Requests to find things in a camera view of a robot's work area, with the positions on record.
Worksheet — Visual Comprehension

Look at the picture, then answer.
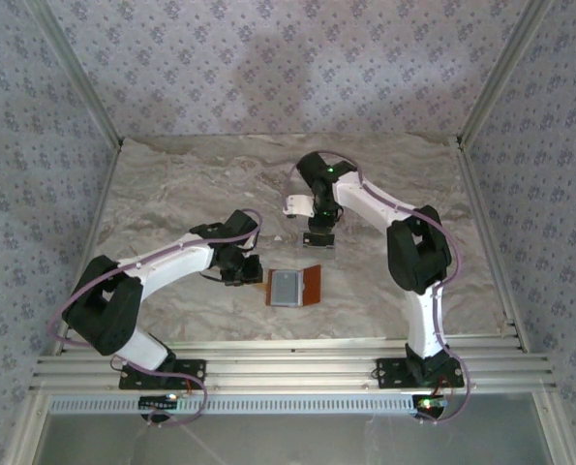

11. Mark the brown leather card holder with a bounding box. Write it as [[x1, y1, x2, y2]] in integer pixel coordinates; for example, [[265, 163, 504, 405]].
[[256, 263, 323, 309]]

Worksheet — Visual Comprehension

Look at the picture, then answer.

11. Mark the aluminium side rail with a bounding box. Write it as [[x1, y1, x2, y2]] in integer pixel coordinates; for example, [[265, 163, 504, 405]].
[[454, 138, 531, 353], [49, 139, 124, 355]]

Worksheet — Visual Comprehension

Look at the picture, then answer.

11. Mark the perforated grey cable duct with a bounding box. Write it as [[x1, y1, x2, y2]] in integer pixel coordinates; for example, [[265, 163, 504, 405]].
[[47, 392, 420, 418]]

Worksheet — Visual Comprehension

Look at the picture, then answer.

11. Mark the aluminium frame post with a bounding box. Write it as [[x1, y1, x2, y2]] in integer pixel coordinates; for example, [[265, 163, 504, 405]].
[[25, 0, 124, 146], [456, 0, 555, 151]]

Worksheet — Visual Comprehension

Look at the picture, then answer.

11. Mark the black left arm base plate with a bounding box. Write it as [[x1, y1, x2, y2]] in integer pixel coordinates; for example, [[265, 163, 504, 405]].
[[118, 358, 207, 391]]

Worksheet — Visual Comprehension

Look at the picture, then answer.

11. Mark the aluminium frame leg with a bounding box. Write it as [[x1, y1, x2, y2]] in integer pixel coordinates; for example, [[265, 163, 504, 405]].
[[531, 391, 576, 465], [6, 391, 51, 465]]

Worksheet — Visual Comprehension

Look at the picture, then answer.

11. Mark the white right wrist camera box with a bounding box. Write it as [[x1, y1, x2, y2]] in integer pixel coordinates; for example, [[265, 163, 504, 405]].
[[281, 194, 315, 220]]

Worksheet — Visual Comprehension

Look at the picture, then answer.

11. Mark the aluminium front rail frame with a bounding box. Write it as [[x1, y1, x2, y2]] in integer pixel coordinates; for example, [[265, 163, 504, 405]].
[[28, 338, 559, 394]]

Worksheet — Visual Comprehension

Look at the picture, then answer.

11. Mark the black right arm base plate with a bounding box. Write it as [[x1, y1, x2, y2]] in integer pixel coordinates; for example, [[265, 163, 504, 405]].
[[375, 357, 465, 388]]

